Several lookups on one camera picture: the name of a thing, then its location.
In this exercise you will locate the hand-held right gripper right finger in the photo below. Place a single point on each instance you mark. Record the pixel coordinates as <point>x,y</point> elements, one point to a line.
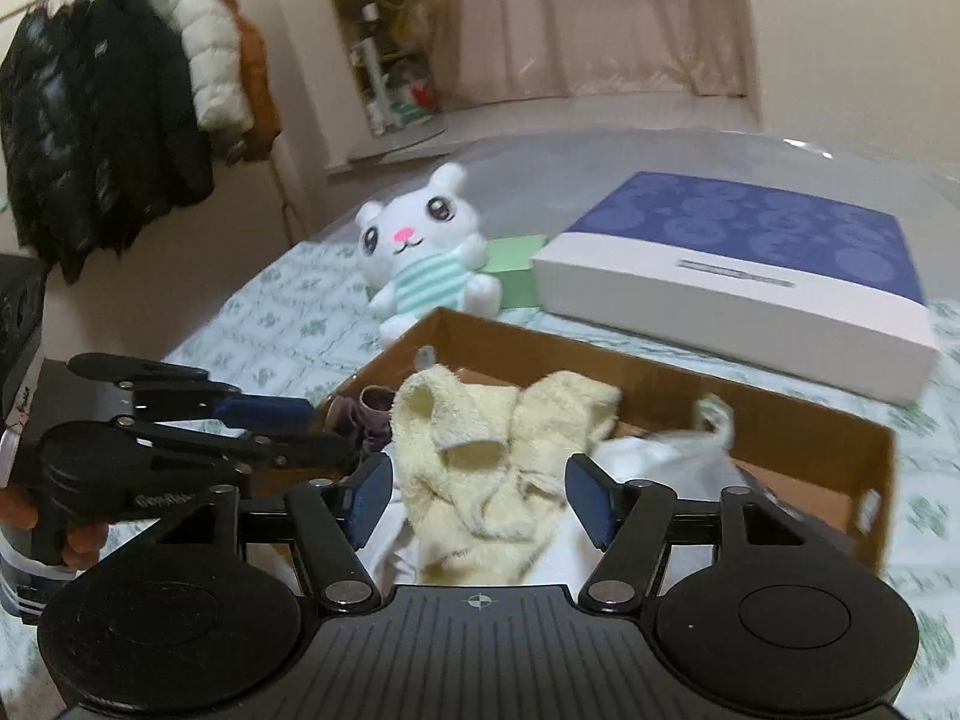
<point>589,500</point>

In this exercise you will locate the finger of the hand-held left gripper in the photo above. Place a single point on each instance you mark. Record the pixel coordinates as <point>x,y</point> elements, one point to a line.
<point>300,454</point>
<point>262,412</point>

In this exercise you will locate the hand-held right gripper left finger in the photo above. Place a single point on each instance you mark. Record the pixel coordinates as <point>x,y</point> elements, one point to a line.
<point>371,500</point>

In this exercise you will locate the white cloth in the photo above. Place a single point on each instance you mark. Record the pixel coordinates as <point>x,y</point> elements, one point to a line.
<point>397,564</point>

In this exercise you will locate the white cloth bag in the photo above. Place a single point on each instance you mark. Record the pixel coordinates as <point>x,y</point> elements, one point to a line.
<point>660,465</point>

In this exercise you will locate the dark grey cloth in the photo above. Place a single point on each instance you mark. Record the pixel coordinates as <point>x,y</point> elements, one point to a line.
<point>367,409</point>

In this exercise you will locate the yellow towel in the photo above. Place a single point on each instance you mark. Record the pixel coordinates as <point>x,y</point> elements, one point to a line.
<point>465,510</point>

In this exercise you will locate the brown cardboard box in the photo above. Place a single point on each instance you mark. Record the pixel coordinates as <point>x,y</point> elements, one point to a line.
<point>810,450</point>

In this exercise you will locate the person's left hand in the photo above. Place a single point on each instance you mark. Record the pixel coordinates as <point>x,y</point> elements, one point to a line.
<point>84,544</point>

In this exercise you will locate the white plush bunny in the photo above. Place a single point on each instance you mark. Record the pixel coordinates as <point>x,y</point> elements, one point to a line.
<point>420,240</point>

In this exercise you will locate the small green box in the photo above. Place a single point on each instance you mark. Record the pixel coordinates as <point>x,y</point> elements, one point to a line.
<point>517,266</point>

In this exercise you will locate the blue and white flat box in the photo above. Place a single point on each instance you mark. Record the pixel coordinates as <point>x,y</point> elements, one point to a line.
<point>750,240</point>

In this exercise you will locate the brown jacket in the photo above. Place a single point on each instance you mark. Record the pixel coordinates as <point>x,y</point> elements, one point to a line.
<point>256,90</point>

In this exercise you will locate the black coat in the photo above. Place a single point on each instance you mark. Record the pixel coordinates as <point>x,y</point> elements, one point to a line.
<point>142,105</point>

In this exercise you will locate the plastic-covered bed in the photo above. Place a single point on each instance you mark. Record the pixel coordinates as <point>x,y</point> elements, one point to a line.
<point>600,157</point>

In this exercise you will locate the black shiny puffer jacket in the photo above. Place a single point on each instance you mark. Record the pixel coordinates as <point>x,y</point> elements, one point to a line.
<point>45,127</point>

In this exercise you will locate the white puffer jacket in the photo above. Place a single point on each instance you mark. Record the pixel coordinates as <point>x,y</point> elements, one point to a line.
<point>202,52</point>

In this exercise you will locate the pink curtain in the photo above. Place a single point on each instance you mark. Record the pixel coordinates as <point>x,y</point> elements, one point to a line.
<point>585,15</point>

